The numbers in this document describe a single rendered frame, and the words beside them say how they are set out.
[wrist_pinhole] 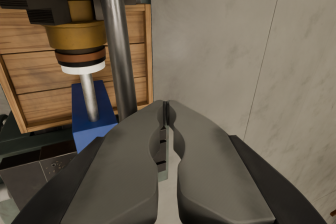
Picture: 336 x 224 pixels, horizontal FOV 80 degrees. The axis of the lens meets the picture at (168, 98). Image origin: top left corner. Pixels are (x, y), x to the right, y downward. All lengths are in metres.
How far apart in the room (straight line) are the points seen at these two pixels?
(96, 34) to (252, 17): 1.79
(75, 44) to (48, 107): 0.33
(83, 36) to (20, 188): 0.47
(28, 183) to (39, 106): 0.20
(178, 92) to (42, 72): 1.36
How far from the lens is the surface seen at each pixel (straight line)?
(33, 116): 0.64
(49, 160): 0.55
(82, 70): 0.34
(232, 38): 1.92
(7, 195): 0.70
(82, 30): 0.32
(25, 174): 0.65
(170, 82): 1.72
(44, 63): 0.58
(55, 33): 0.33
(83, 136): 0.40
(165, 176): 0.85
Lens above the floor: 1.43
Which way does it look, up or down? 54 degrees down
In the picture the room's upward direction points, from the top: 138 degrees clockwise
